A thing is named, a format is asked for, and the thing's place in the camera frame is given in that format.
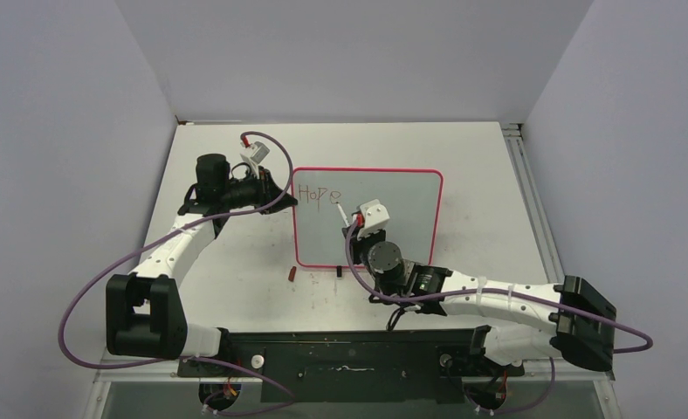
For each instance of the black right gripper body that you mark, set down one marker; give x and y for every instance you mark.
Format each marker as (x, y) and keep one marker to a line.
(360, 248)

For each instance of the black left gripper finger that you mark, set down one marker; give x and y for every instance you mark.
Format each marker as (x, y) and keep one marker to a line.
(274, 199)
(263, 174)

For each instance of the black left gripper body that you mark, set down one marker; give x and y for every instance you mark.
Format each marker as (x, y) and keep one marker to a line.
(242, 194)

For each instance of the white whiteboard marker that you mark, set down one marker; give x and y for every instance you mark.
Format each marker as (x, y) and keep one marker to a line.
(343, 214)

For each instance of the pink framed whiteboard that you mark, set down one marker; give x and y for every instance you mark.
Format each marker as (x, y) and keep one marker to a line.
(412, 197)

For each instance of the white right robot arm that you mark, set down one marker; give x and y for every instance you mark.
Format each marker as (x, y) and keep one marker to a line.
(570, 319)

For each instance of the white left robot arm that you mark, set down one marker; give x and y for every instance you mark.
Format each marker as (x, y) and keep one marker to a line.
(145, 316)

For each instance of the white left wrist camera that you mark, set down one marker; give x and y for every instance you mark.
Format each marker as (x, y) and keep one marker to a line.
(253, 154)

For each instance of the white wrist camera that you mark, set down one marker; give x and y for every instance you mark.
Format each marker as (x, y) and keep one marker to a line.
(253, 154)
(371, 218)

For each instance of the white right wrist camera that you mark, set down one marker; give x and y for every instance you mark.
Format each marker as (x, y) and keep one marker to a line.
(371, 218)

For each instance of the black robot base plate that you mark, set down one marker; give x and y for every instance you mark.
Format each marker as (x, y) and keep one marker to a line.
(372, 366)

